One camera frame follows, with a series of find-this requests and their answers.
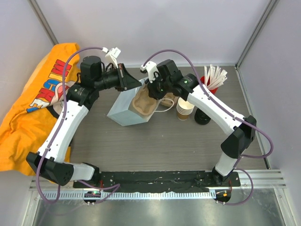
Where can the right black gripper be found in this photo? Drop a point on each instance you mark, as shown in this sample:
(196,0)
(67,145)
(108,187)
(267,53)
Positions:
(153,92)

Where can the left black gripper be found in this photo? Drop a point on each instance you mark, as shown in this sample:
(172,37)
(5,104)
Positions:
(125,80)

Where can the brown pulp cup carrier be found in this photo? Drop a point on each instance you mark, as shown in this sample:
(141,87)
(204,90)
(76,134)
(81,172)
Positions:
(142,103)

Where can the white blue paper bag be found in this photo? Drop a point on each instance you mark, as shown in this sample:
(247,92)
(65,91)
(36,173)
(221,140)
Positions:
(123,113)

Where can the stack of paper cups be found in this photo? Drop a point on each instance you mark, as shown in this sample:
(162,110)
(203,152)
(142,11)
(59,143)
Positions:
(184,109)

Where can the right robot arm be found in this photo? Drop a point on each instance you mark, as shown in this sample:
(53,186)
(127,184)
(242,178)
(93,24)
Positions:
(166,77)

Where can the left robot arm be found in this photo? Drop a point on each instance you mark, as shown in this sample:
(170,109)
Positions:
(48,162)

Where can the stacked pulp cup carriers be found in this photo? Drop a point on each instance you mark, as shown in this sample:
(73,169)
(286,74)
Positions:
(169,100)

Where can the red straw holder cup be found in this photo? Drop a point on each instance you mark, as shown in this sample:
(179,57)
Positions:
(211,89)

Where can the wrapped white straws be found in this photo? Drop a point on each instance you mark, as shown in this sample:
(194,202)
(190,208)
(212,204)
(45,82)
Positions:
(215,74)

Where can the orange printed shirt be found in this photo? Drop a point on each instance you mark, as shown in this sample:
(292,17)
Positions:
(31,118)

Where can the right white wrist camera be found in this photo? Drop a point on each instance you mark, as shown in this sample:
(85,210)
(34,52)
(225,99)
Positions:
(151,69)

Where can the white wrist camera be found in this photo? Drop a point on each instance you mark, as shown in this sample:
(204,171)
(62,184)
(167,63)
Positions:
(111,55)
(151,69)

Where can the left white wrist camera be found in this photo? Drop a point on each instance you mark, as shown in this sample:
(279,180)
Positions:
(111,55)

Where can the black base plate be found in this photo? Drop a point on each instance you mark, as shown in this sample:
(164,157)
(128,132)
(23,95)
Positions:
(164,181)

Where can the white slotted cable duct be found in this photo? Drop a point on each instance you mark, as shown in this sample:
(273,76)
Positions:
(94,195)

